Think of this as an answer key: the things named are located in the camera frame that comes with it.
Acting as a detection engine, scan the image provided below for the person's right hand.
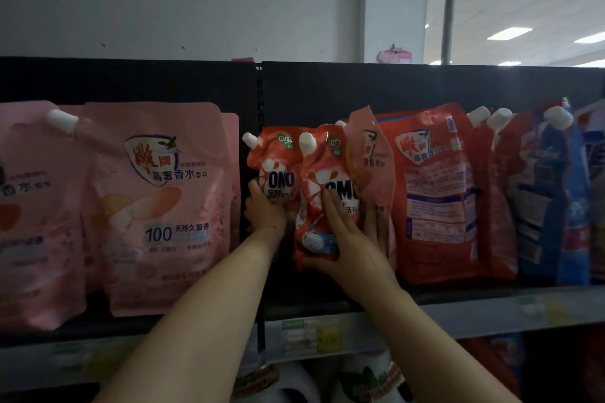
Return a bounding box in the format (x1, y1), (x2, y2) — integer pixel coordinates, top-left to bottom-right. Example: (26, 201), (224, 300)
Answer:
(302, 188), (403, 308)

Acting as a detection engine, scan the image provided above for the person's left hand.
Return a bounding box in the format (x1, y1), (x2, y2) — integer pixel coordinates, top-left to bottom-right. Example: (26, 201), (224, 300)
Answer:
(243, 178), (288, 247)

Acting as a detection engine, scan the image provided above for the dark metal shelf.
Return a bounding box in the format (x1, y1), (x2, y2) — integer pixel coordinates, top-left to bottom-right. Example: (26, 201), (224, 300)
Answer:
(0, 56), (605, 403)

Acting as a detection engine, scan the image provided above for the blue Diao detergent pouch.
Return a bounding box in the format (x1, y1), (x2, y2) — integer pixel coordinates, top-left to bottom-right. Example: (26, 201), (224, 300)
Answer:
(491, 98), (592, 287)

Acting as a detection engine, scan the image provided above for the person's right forearm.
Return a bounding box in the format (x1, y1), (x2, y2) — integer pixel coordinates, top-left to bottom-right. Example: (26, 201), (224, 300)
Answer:
(364, 287), (521, 403)

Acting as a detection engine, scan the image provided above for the person's left forearm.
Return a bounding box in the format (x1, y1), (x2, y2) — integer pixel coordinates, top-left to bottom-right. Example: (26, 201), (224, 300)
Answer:
(94, 230), (284, 403)

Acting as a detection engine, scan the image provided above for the white detergent jug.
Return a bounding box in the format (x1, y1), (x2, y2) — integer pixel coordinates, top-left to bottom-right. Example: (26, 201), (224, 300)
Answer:
(330, 350), (415, 403)
(231, 362), (322, 403)

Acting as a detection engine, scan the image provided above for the row of coloured detergent jugs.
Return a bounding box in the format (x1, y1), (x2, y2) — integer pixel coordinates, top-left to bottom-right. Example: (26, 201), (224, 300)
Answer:
(458, 327), (605, 399)

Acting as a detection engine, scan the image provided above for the yellow price label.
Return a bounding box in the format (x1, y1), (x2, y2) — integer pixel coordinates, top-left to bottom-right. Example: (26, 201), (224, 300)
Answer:
(52, 341), (124, 370)
(282, 318), (341, 355)
(517, 296), (573, 326)

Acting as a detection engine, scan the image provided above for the pink bagged item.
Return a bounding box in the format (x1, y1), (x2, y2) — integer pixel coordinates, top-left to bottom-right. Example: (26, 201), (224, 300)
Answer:
(376, 44), (412, 64)

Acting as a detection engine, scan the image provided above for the grey vertical pole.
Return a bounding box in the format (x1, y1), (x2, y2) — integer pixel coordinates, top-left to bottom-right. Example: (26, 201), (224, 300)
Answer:
(440, 0), (460, 66)

